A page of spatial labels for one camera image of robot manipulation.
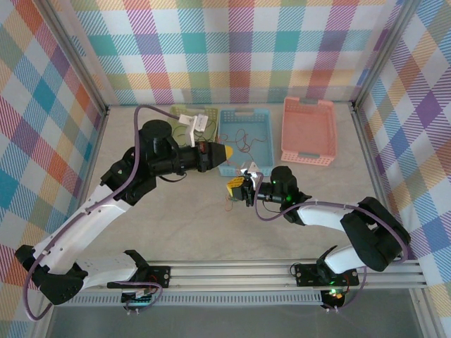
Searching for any green perforated plastic basket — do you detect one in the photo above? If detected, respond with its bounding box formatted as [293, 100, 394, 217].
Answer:
[168, 105, 219, 149]

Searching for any blue perforated plastic basket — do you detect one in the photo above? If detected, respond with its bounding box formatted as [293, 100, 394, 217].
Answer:
[216, 108, 275, 177]

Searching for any pink perforated plastic basket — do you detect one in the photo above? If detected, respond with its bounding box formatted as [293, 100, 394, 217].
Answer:
[280, 96, 338, 168]

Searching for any small circuit board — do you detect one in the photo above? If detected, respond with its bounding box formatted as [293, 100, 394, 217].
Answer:
[121, 287, 158, 308]
[323, 287, 345, 302]

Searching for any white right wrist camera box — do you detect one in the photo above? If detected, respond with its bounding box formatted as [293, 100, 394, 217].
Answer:
[242, 161, 264, 181]

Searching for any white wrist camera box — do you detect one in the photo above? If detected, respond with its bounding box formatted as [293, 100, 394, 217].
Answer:
[178, 113, 209, 148]
[242, 161, 264, 181]

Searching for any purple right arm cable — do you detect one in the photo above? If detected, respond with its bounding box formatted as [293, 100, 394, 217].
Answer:
[253, 182, 412, 313]

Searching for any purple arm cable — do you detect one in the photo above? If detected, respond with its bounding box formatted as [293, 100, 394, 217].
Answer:
[24, 104, 177, 321]
[253, 182, 412, 313]

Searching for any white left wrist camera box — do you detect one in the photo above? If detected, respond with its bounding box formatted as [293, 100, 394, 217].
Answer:
[178, 113, 209, 148]

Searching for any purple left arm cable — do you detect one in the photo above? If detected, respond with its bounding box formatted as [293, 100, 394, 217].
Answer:
[24, 104, 177, 321]

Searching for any aluminium extrusion frame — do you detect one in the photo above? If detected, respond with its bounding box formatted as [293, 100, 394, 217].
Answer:
[33, 0, 441, 338]

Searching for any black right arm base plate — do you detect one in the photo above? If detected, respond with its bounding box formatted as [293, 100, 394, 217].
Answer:
[293, 263, 361, 288]

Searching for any grey slotted cable duct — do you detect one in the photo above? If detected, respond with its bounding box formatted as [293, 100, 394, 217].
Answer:
[56, 293, 324, 306]

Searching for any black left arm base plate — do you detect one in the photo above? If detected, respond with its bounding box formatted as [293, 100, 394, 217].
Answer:
[147, 266, 173, 289]

